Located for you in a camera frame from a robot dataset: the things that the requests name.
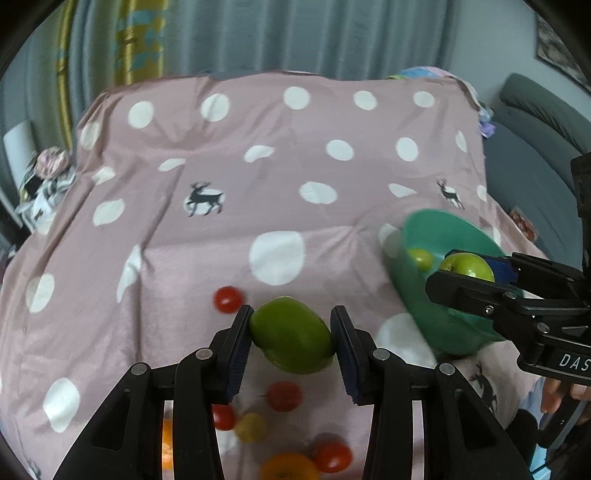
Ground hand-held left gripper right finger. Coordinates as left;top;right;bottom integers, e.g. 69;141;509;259
329;305;532;480

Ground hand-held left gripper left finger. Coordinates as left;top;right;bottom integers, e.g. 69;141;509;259
58;305;256;480

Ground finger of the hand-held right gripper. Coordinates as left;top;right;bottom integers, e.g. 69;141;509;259
424;270;528;325
445;250;583;297

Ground green jujube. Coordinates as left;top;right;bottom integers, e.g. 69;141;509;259
249;296;336;375
438;252;496;284
406;248;435;273

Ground red cherry tomato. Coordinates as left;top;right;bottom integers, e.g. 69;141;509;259
213;285;245;315
211;404;238;432
266;381;304;413
313;441;353;474

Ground small yellow fruit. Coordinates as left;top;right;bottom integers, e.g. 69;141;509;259
235;412;268;444

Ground green plastic bowl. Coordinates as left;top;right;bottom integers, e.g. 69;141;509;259
387;209;525;356

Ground small orange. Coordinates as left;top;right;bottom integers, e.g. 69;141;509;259
161;417;174;470

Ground large orange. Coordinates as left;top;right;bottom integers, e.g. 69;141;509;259
260;453;321;480

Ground person's right hand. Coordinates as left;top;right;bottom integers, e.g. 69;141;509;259
541;377;591;428

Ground red snack packet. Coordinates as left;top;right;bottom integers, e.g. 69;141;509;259
507;207;539;241

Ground dark cloth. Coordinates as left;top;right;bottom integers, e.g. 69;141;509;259
508;408;591;480

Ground grey sofa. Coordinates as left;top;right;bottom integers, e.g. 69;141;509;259
480;72;591;260

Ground pink polka-dot blanket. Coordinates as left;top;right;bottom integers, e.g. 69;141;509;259
0;69;555;480

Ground purple cloth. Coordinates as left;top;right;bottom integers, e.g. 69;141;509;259
477;103;498;140

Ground pile of patterned clothes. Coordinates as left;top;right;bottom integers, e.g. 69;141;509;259
14;146;77;232

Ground white panel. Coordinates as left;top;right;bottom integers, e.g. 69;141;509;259
2;120;38;186

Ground grey curtain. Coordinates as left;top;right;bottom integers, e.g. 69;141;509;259
0;0;541;153

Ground yellow patterned curtain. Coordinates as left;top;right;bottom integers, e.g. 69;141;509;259
53;0;169;153

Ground wall picture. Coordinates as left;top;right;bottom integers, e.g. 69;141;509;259
534;11;591;89

